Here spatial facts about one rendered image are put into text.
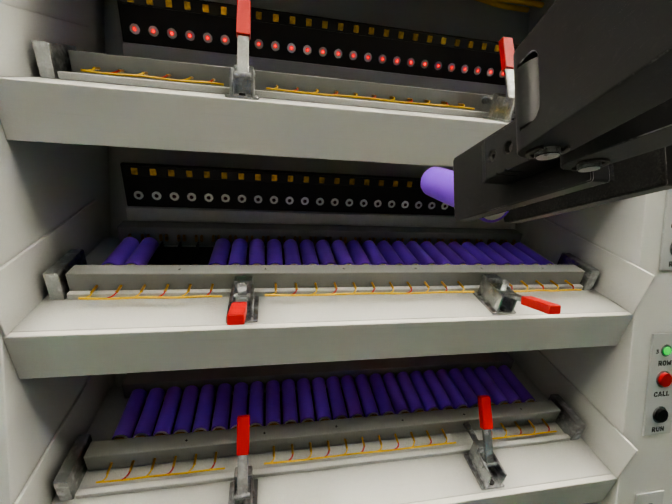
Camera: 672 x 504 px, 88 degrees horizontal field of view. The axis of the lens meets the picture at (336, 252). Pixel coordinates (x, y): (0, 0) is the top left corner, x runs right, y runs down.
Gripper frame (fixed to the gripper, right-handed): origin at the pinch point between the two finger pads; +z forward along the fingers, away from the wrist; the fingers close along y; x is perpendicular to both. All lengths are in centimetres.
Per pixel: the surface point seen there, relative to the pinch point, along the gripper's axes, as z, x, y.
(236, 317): 14.7, 6.9, 12.4
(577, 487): 24.8, 28.0, -24.6
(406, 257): 29.0, 1.7, -6.1
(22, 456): 23.5, 19.2, 30.6
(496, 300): 21.7, 6.5, -13.0
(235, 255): 28.4, 1.7, 14.0
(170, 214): 35.3, -3.8, 22.8
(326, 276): 24.7, 4.0, 4.4
